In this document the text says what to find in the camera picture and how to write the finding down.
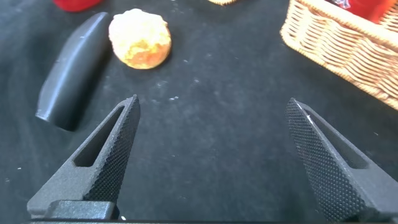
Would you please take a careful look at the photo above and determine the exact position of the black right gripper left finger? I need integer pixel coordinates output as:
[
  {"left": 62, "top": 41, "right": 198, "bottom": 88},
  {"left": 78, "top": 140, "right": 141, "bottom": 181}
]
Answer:
[{"left": 26, "top": 94, "right": 141, "bottom": 218}]

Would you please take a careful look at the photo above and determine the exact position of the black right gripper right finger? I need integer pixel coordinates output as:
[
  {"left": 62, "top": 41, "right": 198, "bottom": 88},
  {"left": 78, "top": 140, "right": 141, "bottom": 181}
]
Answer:
[{"left": 285, "top": 98, "right": 398, "bottom": 223}]

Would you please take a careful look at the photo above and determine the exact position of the red pot grey inside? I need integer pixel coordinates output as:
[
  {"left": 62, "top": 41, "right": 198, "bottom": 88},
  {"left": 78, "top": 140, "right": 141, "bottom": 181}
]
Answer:
[{"left": 52, "top": 0, "right": 103, "bottom": 12}]

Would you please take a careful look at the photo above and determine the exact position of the red soda can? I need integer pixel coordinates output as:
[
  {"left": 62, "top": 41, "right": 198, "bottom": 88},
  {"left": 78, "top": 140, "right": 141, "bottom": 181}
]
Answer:
[{"left": 325, "top": 0, "right": 397, "bottom": 25}]

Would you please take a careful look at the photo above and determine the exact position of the wicker basket with banana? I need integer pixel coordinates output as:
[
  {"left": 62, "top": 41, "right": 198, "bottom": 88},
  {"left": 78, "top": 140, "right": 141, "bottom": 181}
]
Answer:
[{"left": 279, "top": 0, "right": 398, "bottom": 111}]

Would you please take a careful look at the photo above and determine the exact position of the black table cloth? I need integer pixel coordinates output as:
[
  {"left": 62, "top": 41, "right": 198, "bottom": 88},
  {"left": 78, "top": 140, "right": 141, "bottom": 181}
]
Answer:
[{"left": 0, "top": 0, "right": 398, "bottom": 224}]

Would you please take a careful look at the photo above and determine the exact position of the pink crumbly bun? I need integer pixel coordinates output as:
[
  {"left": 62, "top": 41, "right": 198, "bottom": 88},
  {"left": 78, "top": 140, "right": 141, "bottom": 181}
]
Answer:
[{"left": 108, "top": 8, "right": 172, "bottom": 70}]

